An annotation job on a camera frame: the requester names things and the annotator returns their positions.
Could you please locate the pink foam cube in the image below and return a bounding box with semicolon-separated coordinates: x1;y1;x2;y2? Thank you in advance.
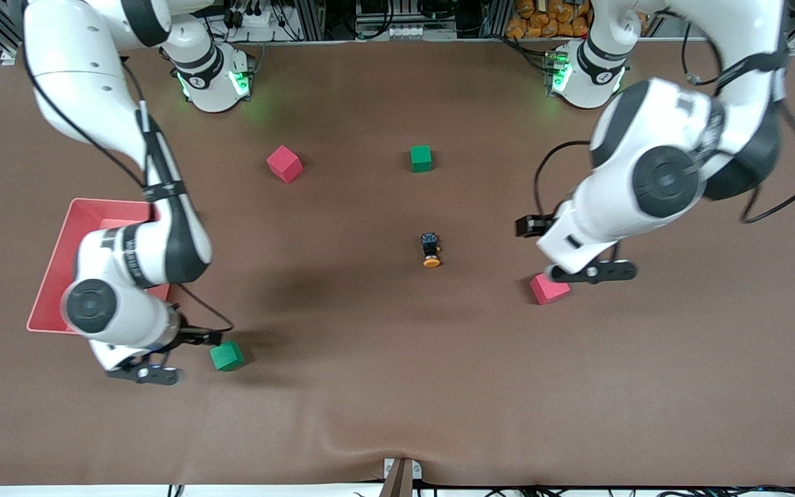
530;273;571;306
266;145;304;184

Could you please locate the pink plastic bin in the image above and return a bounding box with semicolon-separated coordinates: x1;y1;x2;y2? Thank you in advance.
27;198;172;335

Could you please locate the brown table mat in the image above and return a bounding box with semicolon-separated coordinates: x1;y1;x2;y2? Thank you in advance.
0;38;795;487

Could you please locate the white power strip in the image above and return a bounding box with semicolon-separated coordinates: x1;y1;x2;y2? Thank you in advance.
227;6;272;28

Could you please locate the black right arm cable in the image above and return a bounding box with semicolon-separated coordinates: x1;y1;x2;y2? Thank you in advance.
25;41;235;333

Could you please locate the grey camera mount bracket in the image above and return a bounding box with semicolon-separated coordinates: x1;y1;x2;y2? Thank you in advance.
378;457;423;497

